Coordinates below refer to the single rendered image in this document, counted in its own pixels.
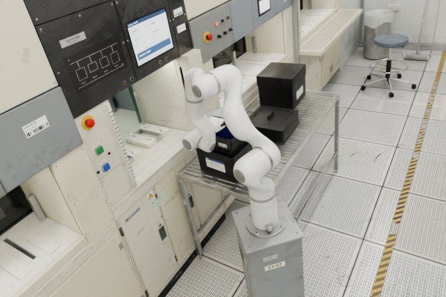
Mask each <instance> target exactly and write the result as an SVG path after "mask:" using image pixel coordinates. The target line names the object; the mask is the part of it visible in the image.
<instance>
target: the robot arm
mask: <svg viewBox="0 0 446 297"><path fill-rule="evenodd" d="M221 92H224V104H223V107H222V117H223V118H222V119H221V118H220V117H215V116H213V117H209V118H208V117H207V116H206V115H205V114H204V100H205V99H209V98H211V97H214V96H215V95H218V94H219V93H221ZM185 103H186V116H187V119H188V120H189V121H190V122H191V123H192V124H193V125H194V126H195V127H196V128H195V129H193V130H192V131H191V132H190V133H188V134H187V135H185V136H184V137H183V138H182V140H181V142H182V145H183V146H184V148H185V149H187V150H188V151H193V150H194V149H196V148H200V149H202V150H203V151H205V152H212V151H213V150H214V147H215V145H216V133H217V132H218V131H220V130H222V129H223V128H225V125H226V126H227V127H228V129H229V131H230V132H231V133H232V135H233V136H234V137H236V138H237V139H238V140H241V141H246V142H248V143H250V144H251V145H252V148H253V149H252V150H251V151H250V152H248V153H247V154H245V155H244V156H243V157H241V158H240V159H239V160H238V161H237V162H236V163H235V165H234V177H235V179H237V181H239V182H240V183H242V184H243V185H245V186H247V187H248V192H249V197H250V205H251V211H252V212H251V213H250V214H249V216H248V217H247V219H246V227H247V229H248V231H249V232H250V233H251V234H252V235H254V236H256V237H261V238H269V237H274V236H276V235H278V234H280V233H281V232H282V231H283V229H284V227H285V217H284V215H283V214H282V213H281V212H280V211H278V210H277V204H276V197H275V186H274V183H273V181H272V179H271V178H269V177H267V176H265V175H266V174H267V173H268V172H269V171H271V170H272V169H274V168H275V167H276V166H277V165H278V164H279V161H280V160H281V153H280V151H279V149H278V147H277V146H276V145H275V144H274V143H273V142H272V141H271V140H269V139H268V138H267V137H265V136H264V135H263V134H261V133H260V132H259V131H258V130H257V129H256V128H255V127H254V126H253V124H252V122H251V121H250V118H249V117H248V114H247V113H246V110H245V109H244V106H243V104H242V75H241V73H240V71H239V70H238V69H237V67H235V66H233V65H230V64H225V65H223V66H220V67H217V68H215V69H213V70H211V71H209V72H207V73H205V71H204V70H203V69H202V68H197V67H195V68H191V69H189V70H188V71H187V73H186V74H185Z"/></svg>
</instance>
